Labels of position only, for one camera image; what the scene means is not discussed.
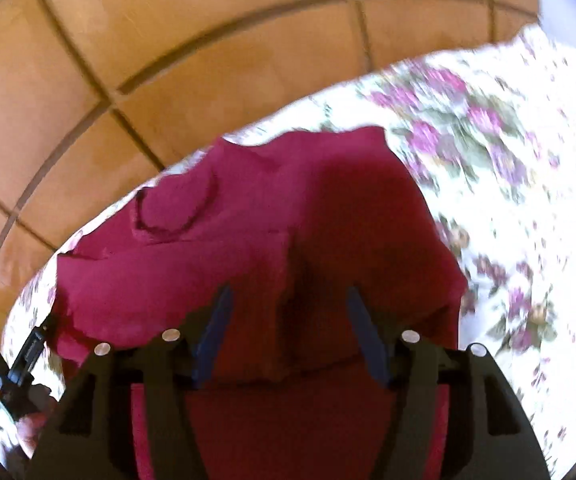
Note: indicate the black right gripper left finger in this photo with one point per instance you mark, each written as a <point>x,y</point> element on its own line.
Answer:
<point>128,408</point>

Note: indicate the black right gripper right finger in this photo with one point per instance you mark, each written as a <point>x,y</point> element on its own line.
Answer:
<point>454,415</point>

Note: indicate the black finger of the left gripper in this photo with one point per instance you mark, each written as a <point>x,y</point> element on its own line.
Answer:
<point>19,397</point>

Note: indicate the red garment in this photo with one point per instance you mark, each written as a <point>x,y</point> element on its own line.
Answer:
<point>289,226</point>

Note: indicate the floral bedspread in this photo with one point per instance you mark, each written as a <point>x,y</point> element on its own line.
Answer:
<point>489,137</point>

